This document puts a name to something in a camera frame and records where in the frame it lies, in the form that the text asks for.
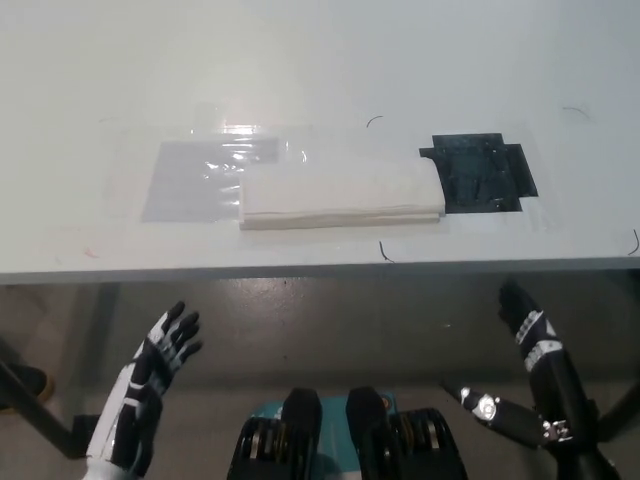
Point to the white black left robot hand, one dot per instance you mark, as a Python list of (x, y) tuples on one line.
[(145, 380)]

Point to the dark shoe with tan sole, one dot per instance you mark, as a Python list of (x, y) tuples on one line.
[(30, 382)]

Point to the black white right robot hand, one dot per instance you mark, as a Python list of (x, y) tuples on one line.
[(555, 385)]

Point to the clear plastic film sheet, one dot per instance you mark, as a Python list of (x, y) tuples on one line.
[(320, 145)]

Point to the black teal robot torso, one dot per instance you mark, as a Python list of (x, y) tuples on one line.
[(300, 440)]

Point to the black metal table brace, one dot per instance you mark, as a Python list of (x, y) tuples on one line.
[(35, 405), (622, 395)]

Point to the white napkin stack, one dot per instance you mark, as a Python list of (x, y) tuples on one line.
[(340, 192)]

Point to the clear plastic bag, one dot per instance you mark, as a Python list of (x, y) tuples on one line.
[(190, 180)]

